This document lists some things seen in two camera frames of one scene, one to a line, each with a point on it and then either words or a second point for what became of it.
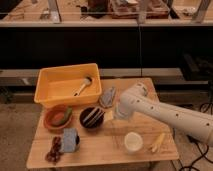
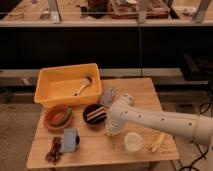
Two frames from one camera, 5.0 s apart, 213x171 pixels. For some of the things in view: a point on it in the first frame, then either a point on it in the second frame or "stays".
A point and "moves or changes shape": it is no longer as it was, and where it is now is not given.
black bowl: (91, 117) moves or changes shape
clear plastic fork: (93, 117) to (113, 145)
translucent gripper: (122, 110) to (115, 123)
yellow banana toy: (159, 141) stays
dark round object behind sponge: (77, 139) stays
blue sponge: (69, 140) stays
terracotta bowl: (54, 115) stays
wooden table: (90, 132) stays
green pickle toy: (67, 115) stays
